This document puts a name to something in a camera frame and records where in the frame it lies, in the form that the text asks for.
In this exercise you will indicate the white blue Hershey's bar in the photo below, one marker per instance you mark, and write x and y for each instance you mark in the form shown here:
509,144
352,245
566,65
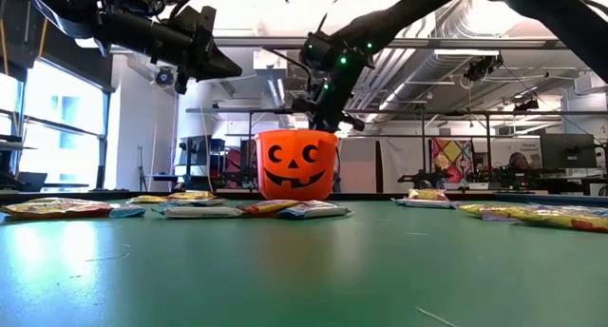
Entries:
425,204
199,212
570,208
204,203
313,210
127,212

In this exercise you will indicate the silver ventilation duct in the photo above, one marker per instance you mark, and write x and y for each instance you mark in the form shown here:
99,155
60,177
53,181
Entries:
427,61

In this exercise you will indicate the black computer monitor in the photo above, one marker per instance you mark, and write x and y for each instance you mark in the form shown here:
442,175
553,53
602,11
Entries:
567,151

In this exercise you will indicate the orange pumpkin face bucket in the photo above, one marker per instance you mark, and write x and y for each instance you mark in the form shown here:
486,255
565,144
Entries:
328,175

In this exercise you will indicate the green table mat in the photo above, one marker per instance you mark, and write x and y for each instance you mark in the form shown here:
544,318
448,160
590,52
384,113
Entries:
304,270

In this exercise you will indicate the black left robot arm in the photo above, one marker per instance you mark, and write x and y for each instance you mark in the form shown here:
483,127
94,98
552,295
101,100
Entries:
133,32

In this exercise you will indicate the round black ceiling camera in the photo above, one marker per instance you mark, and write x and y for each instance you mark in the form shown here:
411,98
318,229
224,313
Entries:
164,75

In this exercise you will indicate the person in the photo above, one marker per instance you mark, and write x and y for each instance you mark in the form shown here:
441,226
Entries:
518,161

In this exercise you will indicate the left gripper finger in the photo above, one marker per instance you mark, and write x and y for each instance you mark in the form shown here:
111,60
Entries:
211,46
214,75

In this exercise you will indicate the large black framed window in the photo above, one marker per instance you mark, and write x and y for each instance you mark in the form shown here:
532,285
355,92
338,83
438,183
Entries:
62,103

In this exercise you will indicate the white partition panel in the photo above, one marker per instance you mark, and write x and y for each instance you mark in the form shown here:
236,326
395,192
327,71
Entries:
361,165

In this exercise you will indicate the black pipe rack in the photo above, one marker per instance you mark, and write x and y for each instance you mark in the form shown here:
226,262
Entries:
404,112

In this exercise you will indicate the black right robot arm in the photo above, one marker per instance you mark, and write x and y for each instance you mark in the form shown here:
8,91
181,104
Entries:
546,8

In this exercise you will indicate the white wall sign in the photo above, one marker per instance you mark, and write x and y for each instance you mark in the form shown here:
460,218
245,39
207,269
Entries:
527,148

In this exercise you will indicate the white ceiling unit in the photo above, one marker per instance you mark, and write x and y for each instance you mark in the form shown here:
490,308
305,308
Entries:
269,63

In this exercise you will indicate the black ceiling spotlight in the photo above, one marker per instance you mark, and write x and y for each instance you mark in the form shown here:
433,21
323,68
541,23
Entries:
482,66
525,104

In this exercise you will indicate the colourful patchwork wall hanging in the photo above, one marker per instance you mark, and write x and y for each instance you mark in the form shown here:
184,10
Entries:
451,158

